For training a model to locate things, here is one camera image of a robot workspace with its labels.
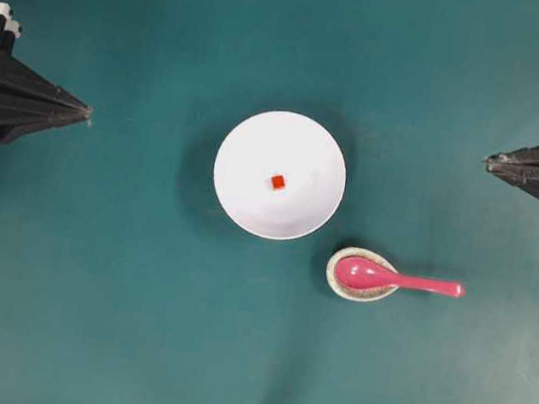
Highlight pink plastic soup spoon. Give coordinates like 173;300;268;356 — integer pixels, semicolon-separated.
334;256;465;298

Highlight small red block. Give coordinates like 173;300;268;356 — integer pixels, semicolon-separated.
270;174;285;190

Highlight speckled ceramic spoon rest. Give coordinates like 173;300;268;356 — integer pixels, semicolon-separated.
325;247;398;303

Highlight white round bowl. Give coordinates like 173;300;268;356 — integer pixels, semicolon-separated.
213;110;347;241

